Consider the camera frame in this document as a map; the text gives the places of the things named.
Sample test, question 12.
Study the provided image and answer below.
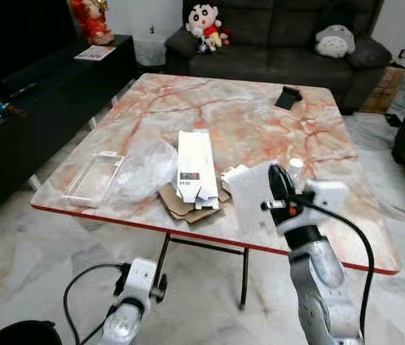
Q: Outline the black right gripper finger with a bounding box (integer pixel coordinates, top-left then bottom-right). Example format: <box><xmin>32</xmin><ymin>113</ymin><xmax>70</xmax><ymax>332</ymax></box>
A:
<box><xmin>269</xmin><ymin>163</ymin><xmax>297</xmax><ymax>206</ymax></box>

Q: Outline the small white cardboard box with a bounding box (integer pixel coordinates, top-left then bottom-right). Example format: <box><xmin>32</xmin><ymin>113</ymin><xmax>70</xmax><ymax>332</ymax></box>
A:
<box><xmin>221</xmin><ymin>162</ymin><xmax>282</xmax><ymax>235</ymax></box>

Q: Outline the black rubbish bin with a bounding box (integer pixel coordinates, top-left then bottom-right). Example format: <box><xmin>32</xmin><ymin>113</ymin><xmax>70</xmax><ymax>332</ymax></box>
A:
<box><xmin>0</xmin><ymin>319</ymin><xmax>64</xmax><ymax>345</ymax></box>

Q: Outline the clear plastic water bottle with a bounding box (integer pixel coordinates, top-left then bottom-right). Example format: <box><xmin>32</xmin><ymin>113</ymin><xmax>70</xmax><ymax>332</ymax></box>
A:
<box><xmin>287</xmin><ymin>157</ymin><xmax>308</xmax><ymax>192</ymax></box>

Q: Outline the black phone stand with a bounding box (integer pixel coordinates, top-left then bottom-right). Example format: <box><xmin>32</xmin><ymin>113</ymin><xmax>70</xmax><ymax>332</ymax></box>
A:
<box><xmin>274</xmin><ymin>86</ymin><xmax>304</xmax><ymax>111</ymax></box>

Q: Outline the long white printed carton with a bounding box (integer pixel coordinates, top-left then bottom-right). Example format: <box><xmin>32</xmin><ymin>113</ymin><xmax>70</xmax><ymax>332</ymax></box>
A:
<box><xmin>177</xmin><ymin>129</ymin><xmax>222</xmax><ymax>211</ymax></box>

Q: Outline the brown cardboard piece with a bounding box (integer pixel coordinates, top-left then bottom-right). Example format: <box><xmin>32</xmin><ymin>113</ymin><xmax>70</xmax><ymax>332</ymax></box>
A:
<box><xmin>158</xmin><ymin>180</ymin><xmax>233</xmax><ymax>224</ymax></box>

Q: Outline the clear plastic bag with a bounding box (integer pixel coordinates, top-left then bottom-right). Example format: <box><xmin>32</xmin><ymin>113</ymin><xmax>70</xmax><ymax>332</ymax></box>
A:
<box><xmin>108</xmin><ymin>139</ymin><xmax>180</xmax><ymax>203</ymax></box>

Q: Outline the dark grey fabric sofa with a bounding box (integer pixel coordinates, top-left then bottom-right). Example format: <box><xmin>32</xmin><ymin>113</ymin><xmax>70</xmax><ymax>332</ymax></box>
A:
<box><xmin>164</xmin><ymin>0</ymin><xmax>394</xmax><ymax>114</ymax></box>

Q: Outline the clear plastic tray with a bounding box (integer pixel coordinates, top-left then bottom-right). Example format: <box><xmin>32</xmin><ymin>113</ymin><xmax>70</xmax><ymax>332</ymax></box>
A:
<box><xmin>62</xmin><ymin>151</ymin><xmax>126</xmax><ymax>208</ymax></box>

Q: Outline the small black floor item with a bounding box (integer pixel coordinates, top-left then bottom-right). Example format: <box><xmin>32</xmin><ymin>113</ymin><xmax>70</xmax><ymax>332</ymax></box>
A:
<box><xmin>386</xmin><ymin>111</ymin><xmax>404</xmax><ymax>127</ymax></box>

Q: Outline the brown cardboard box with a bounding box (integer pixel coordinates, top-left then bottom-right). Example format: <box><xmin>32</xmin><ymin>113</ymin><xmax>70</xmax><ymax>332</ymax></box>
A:
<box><xmin>360</xmin><ymin>64</ymin><xmax>405</xmax><ymax>115</ymax></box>

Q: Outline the grey Totoro plush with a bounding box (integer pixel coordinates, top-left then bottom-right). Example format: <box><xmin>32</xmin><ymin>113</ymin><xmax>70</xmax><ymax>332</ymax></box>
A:
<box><xmin>314</xmin><ymin>24</ymin><xmax>357</xmax><ymax>59</ymax></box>

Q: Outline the Shin-chan plush doll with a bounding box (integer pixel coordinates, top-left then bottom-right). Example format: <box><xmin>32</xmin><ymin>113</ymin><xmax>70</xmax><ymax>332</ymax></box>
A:
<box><xmin>185</xmin><ymin>3</ymin><xmax>231</xmax><ymax>53</ymax></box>

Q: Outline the white waste basket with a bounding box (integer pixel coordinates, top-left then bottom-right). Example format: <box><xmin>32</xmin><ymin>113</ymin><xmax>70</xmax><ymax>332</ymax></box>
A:
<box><xmin>131</xmin><ymin>34</ymin><xmax>168</xmax><ymax>68</ymax></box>

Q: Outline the black TV console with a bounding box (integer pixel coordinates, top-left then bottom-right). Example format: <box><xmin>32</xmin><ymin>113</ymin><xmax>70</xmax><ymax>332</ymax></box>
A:
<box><xmin>0</xmin><ymin>34</ymin><xmax>138</xmax><ymax>245</ymax></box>

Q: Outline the red and white booklet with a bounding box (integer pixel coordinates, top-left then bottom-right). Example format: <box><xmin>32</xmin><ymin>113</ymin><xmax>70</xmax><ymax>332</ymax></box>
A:
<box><xmin>74</xmin><ymin>45</ymin><xmax>116</xmax><ymax>62</ymax></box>

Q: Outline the red figurine ornament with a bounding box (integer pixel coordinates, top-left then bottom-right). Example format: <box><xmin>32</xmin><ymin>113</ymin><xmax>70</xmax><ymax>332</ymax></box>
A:
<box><xmin>69</xmin><ymin>0</ymin><xmax>116</xmax><ymax>46</ymax></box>

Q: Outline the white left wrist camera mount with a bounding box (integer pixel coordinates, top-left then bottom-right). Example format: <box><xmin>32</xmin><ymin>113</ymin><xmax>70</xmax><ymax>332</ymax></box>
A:
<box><xmin>122</xmin><ymin>257</ymin><xmax>159</xmax><ymax>303</ymax></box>

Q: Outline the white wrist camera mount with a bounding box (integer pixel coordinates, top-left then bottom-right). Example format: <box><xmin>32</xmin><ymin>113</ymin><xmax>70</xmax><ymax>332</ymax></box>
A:
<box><xmin>122</xmin><ymin>257</ymin><xmax>159</xmax><ymax>303</ymax></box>
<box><xmin>278</xmin><ymin>180</ymin><xmax>350</xmax><ymax>234</ymax></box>

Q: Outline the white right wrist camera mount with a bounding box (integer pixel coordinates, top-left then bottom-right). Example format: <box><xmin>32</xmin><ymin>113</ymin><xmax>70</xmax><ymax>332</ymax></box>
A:
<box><xmin>278</xmin><ymin>180</ymin><xmax>350</xmax><ymax>234</ymax></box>

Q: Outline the black metal table frame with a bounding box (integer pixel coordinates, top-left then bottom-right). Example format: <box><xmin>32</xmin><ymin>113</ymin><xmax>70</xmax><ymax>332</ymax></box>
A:
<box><xmin>155</xmin><ymin>231</ymin><xmax>251</xmax><ymax>311</ymax></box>

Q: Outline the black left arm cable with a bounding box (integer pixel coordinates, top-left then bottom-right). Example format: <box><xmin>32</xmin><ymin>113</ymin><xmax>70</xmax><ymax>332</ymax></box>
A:
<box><xmin>62</xmin><ymin>263</ymin><xmax>128</xmax><ymax>345</ymax></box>

